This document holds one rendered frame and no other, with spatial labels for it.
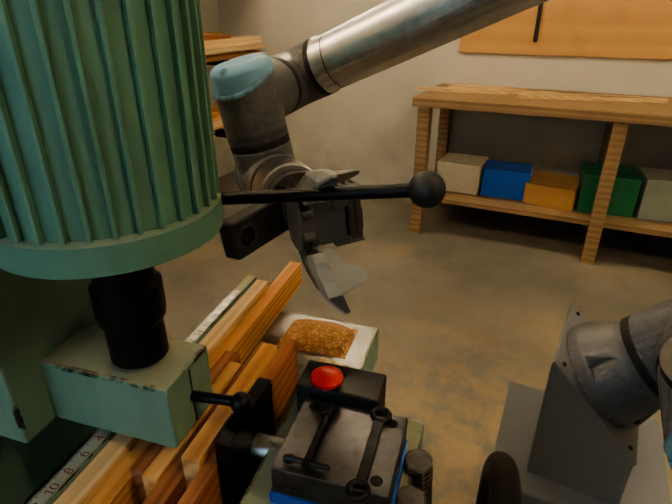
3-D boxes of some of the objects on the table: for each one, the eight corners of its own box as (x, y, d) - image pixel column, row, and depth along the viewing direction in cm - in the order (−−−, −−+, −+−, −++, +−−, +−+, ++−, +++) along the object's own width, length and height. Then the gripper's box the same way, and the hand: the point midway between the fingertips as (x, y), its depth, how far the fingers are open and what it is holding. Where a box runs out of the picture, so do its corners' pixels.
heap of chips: (345, 359, 68) (345, 347, 67) (276, 346, 71) (275, 335, 70) (358, 330, 74) (358, 319, 73) (294, 319, 77) (294, 308, 76)
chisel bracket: (179, 462, 47) (166, 391, 43) (56, 429, 50) (34, 360, 47) (219, 407, 53) (210, 341, 49) (107, 381, 57) (91, 318, 53)
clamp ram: (298, 535, 45) (295, 463, 41) (223, 513, 47) (213, 442, 43) (329, 457, 53) (328, 390, 49) (263, 441, 55) (258, 375, 51)
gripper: (320, 116, 66) (393, 141, 49) (334, 254, 74) (401, 316, 57) (256, 127, 63) (310, 156, 46) (278, 268, 71) (331, 338, 54)
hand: (336, 252), depth 50 cm, fingers open, 14 cm apart
